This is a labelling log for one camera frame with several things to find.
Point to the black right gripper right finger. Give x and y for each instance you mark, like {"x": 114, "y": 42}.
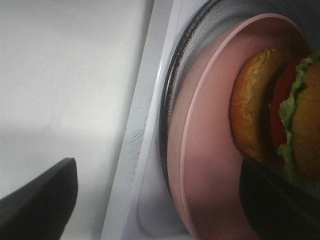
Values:
{"x": 276, "y": 209}

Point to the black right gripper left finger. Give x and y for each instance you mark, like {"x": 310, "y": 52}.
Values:
{"x": 41, "y": 209}

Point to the pink round plate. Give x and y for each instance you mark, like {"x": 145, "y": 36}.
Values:
{"x": 203, "y": 163}

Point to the burger with lettuce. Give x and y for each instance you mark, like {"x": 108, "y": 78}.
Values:
{"x": 275, "y": 113}

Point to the white microwave oven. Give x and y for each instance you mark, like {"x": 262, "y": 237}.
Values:
{"x": 140, "y": 206}

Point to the glass microwave turntable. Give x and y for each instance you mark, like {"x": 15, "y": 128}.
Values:
{"x": 180, "y": 75}

